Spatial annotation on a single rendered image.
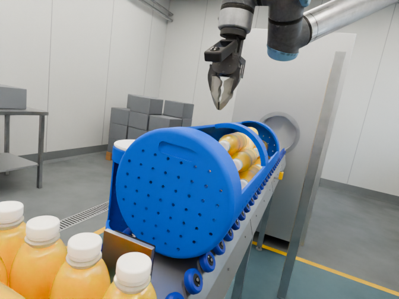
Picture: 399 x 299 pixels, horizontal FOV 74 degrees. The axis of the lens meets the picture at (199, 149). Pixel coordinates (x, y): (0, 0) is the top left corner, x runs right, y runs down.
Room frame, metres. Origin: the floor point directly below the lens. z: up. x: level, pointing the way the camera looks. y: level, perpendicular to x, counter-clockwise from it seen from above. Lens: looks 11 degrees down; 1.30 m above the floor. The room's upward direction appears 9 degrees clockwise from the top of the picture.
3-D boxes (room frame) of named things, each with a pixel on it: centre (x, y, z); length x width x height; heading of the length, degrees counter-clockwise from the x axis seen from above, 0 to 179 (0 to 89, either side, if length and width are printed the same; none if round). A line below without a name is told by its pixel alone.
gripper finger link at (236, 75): (0.74, -0.06, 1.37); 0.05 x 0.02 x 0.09; 69
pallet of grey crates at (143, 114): (4.64, 0.91, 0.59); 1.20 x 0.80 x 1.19; 67
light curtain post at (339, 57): (1.69, -0.75, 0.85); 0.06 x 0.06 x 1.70; 69
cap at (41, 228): (0.32, 0.19, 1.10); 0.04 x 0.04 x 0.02
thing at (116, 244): (0.41, 0.09, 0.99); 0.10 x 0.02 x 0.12; 69
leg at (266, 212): (2.29, -0.70, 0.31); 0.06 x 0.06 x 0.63; 69
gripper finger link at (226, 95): (0.76, -0.06, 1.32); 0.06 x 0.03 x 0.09; 159
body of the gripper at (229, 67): (0.77, -0.04, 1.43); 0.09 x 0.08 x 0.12; 159
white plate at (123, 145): (1.26, 0.27, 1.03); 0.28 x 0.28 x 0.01
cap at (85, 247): (0.29, 0.12, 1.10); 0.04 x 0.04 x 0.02
